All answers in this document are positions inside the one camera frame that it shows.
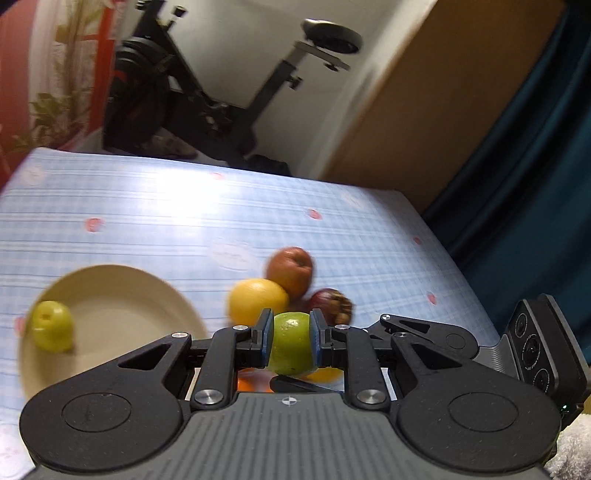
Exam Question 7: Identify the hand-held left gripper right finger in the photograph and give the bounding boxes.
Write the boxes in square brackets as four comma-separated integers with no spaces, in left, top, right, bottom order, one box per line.
[309,309,446,411]

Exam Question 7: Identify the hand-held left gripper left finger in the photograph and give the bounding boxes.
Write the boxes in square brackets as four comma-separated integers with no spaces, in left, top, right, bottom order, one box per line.
[117,308,275,411]

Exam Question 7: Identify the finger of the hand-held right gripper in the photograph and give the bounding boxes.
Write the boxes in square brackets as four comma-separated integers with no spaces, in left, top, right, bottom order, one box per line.
[365,313,479,366]
[270,375,345,394]

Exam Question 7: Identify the green apple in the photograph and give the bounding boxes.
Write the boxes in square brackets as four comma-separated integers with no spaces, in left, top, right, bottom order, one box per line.
[268,311,321,376]
[30,300,75,354]

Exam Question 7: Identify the large yellow citrus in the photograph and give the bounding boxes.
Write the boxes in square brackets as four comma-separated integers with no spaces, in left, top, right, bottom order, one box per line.
[305,367,343,384]
[227,278,291,328]

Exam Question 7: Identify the dark purple mangosteen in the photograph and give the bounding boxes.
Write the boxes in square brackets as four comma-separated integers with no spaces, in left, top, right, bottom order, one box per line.
[306,288,355,326]

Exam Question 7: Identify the orange mandarin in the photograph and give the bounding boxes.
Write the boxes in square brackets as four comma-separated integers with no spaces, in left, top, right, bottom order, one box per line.
[238,368,274,392]

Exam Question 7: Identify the red apple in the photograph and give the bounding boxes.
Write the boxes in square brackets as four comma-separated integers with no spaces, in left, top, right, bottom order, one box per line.
[267,247,315,299]

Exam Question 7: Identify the cream round plate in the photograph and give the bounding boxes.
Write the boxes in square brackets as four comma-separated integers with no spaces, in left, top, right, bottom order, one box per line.
[17,264,209,402]

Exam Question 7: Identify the pale fluffy towel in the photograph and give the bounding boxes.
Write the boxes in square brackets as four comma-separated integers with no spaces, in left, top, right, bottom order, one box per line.
[545,401,591,480]

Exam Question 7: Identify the blue plaid tablecloth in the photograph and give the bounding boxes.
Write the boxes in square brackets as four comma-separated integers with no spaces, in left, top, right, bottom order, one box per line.
[0,148,505,480]

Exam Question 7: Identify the teal curtain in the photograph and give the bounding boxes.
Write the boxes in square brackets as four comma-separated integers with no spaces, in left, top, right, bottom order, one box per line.
[422,9,591,335]

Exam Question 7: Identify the brown wooden board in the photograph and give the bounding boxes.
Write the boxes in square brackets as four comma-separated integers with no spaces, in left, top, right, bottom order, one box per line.
[318,0,568,214]

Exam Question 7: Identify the black exercise bike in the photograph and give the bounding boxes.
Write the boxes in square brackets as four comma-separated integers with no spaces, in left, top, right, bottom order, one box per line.
[102,0,364,178]

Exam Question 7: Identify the wall poster with plants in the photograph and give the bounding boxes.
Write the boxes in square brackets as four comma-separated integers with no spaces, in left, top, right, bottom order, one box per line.
[0,0,122,185]

